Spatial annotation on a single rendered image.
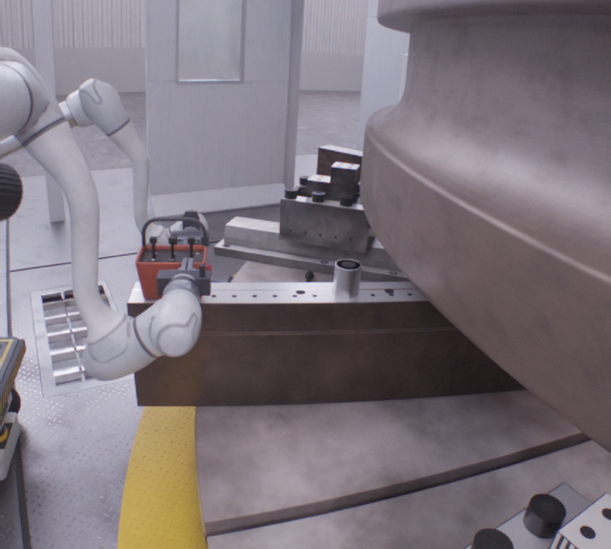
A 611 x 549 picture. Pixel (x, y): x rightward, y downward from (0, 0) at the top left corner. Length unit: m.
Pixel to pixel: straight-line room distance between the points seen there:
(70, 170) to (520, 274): 0.86
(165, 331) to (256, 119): 3.63
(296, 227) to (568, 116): 1.71
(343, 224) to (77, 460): 1.52
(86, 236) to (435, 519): 1.08
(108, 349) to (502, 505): 1.08
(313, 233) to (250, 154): 2.18
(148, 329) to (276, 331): 0.55
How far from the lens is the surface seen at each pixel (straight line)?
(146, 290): 1.51
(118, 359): 1.15
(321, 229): 2.49
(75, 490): 1.95
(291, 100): 4.76
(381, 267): 2.60
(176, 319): 1.06
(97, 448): 2.08
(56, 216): 4.37
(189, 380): 1.65
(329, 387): 1.70
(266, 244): 2.70
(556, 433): 1.85
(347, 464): 1.54
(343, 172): 2.52
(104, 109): 1.78
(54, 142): 1.04
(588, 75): 1.05
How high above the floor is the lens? 1.40
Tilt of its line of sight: 20 degrees down
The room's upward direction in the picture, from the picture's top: 3 degrees clockwise
